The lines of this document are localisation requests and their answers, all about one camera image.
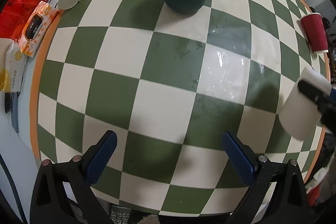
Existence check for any plain white paper cup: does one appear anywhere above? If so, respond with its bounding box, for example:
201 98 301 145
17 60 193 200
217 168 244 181
278 67 331 140

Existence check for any red ripple paper cup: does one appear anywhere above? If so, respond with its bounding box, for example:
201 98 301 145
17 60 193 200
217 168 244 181
300 12 329 53

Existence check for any checkered green cream tablecloth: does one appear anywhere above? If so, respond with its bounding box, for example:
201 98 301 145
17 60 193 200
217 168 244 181
30 0 328 217

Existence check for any yellow white snack bag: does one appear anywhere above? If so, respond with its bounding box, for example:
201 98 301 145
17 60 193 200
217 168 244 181
0 38 27 93

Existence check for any orange wet wipes pack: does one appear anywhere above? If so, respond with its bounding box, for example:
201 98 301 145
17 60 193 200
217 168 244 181
18 1 58 57

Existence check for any red plastic bag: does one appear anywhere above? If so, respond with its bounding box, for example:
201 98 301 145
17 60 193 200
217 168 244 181
0 0 46 41

